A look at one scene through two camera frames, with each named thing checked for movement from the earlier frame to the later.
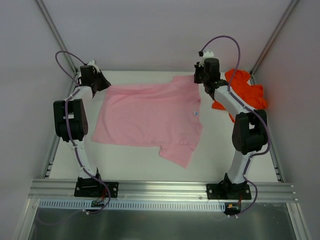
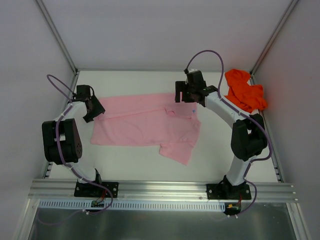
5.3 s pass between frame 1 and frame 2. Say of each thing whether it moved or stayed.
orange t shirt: stayed
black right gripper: moved
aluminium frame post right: stayed
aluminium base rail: stayed
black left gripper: moved
